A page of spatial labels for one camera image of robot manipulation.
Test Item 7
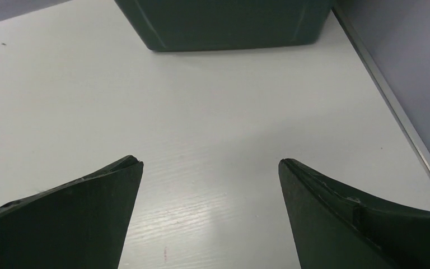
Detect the aluminium table frame rail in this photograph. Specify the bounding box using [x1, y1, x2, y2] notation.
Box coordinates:
[333, 2, 430, 177]

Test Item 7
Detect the dark green trash bin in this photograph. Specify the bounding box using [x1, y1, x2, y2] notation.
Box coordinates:
[116, 0, 334, 52]

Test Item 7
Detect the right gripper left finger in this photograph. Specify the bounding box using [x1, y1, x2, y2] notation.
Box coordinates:
[0, 155, 144, 268]

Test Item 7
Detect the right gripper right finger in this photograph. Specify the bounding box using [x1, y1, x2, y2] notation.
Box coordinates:
[278, 159, 430, 268]

